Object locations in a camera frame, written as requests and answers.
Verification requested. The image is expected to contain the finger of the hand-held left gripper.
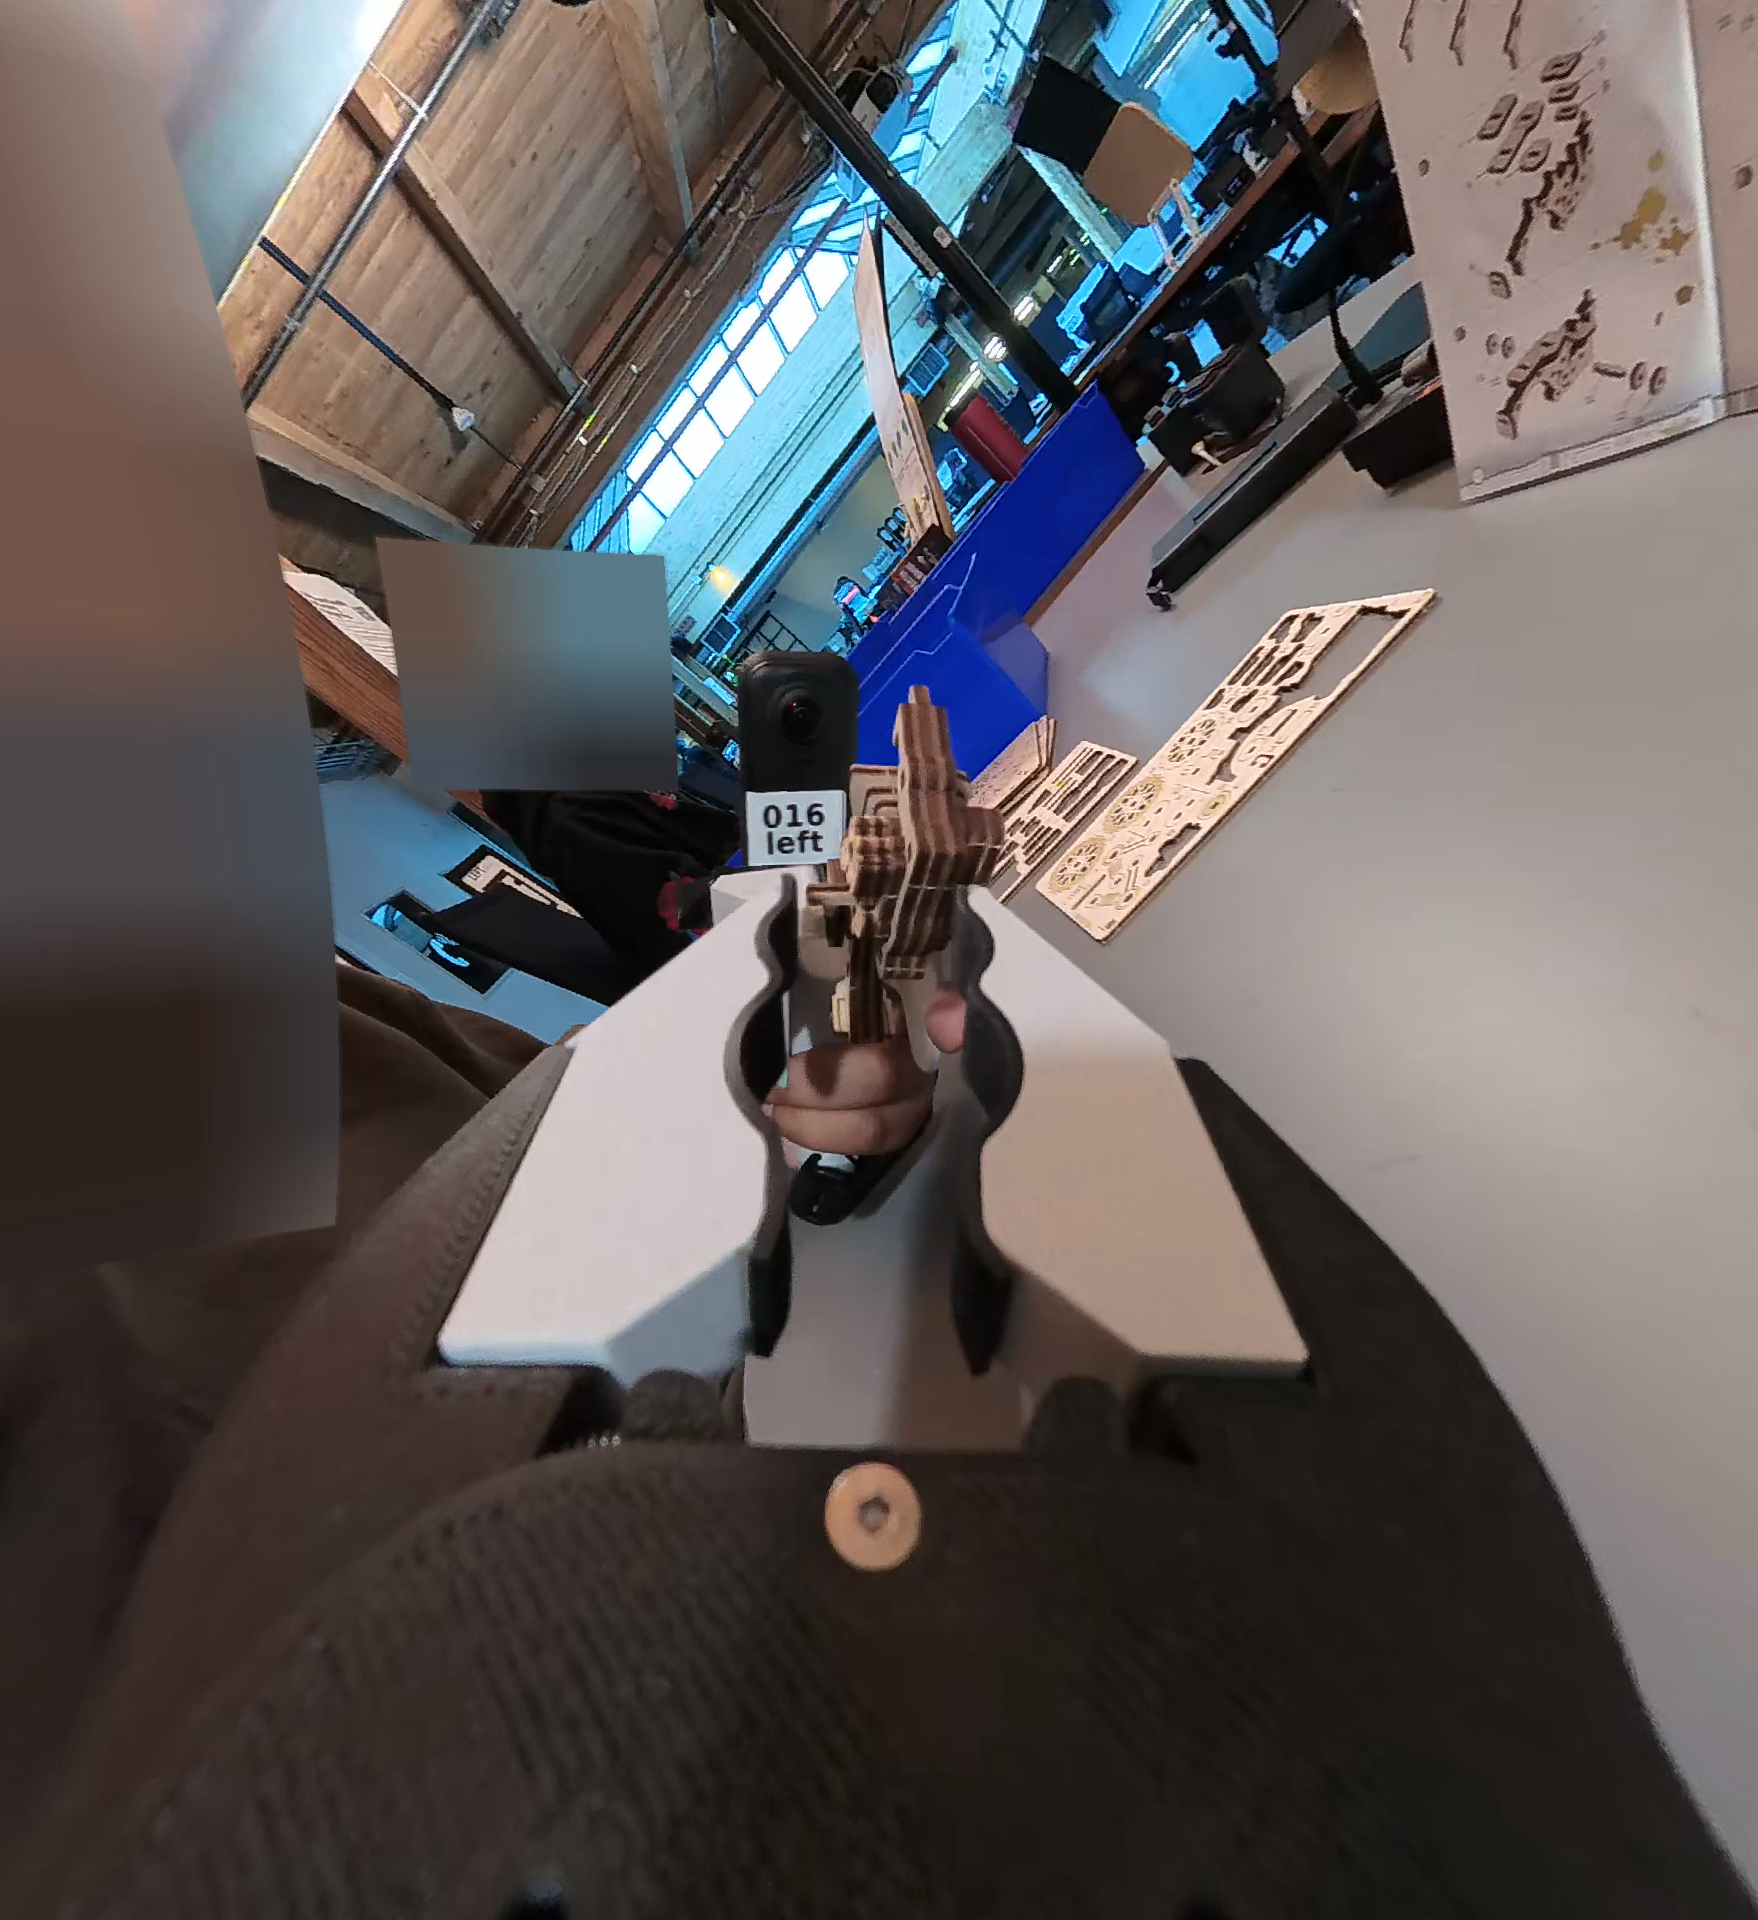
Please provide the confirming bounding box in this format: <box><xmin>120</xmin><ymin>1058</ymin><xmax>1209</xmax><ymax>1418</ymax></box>
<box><xmin>785</xmin><ymin>896</ymin><xmax>854</xmax><ymax>1051</ymax></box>

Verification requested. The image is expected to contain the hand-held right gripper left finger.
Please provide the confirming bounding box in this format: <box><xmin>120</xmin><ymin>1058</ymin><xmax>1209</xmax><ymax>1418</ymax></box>
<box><xmin>435</xmin><ymin>871</ymin><xmax>806</xmax><ymax>1449</ymax></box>

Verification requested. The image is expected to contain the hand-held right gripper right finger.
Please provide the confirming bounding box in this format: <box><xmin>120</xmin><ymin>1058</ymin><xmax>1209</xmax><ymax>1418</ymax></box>
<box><xmin>949</xmin><ymin>883</ymin><xmax>1314</xmax><ymax>1449</ymax></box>

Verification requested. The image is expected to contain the wooden puzzle model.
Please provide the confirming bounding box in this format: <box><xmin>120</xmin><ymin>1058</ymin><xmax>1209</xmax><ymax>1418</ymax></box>
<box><xmin>795</xmin><ymin>685</ymin><xmax>1004</xmax><ymax>1073</ymax></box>

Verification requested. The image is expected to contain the large wooden parts sheet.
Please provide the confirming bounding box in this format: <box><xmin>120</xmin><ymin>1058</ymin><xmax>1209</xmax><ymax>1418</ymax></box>
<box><xmin>1032</xmin><ymin>588</ymin><xmax>1440</xmax><ymax>944</ymax></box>

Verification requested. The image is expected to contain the grey desk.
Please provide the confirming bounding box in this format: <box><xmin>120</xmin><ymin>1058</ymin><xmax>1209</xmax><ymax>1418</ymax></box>
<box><xmin>847</xmin><ymin>254</ymin><xmax>1758</xmax><ymax>1920</ymax></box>

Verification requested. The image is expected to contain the person's left hand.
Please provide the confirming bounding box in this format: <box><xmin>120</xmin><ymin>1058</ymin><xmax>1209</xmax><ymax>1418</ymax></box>
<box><xmin>762</xmin><ymin>990</ymin><xmax>971</xmax><ymax>1159</ymax></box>

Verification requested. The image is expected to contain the wooden sheet stack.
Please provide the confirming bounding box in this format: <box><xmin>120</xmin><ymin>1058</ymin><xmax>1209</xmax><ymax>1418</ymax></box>
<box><xmin>959</xmin><ymin>715</ymin><xmax>1062</xmax><ymax>820</ymax></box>

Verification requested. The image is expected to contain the small wooden parts sheet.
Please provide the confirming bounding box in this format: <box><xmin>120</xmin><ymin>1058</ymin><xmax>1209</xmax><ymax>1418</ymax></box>
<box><xmin>989</xmin><ymin>737</ymin><xmax>1140</xmax><ymax>902</ymax></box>

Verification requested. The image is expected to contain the wooden sign board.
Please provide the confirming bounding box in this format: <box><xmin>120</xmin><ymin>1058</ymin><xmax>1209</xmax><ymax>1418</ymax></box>
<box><xmin>847</xmin><ymin>223</ymin><xmax>956</xmax><ymax>546</ymax></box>

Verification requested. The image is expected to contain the long black device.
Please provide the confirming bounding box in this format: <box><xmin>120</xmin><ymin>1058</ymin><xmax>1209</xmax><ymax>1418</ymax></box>
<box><xmin>1147</xmin><ymin>386</ymin><xmax>1362</xmax><ymax>609</ymax></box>

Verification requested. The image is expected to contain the person's brown sweater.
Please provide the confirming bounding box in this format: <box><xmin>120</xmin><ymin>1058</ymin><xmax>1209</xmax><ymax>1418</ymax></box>
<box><xmin>0</xmin><ymin>959</ymin><xmax>625</xmax><ymax>1920</ymax></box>

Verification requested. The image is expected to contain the black pouch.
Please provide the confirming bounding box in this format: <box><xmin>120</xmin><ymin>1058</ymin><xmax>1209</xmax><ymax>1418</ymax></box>
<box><xmin>1151</xmin><ymin>336</ymin><xmax>1290</xmax><ymax>444</ymax></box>

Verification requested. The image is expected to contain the wooden backed chair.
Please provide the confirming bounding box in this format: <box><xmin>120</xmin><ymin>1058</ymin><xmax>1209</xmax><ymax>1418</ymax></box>
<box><xmin>1079</xmin><ymin>101</ymin><xmax>1204</xmax><ymax>263</ymax></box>

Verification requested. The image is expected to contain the black box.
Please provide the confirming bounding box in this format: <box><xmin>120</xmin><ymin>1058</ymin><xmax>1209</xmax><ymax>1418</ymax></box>
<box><xmin>1339</xmin><ymin>381</ymin><xmax>1457</xmax><ymax>489</ymax></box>

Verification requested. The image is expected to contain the dark grey tablet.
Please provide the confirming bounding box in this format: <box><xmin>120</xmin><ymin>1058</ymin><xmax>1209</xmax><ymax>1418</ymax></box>
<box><xmin>1320</xmin><ymin>275</ymin><xmax>1435</xmax><ymax>391</ymax></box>

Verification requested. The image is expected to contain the white instruction booklet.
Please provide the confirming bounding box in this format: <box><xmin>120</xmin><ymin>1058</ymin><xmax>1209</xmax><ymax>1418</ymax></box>
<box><xmin>1356</xmin><ymin>0</ymin><xmax>1758</xmax><ymax>504</ymax></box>

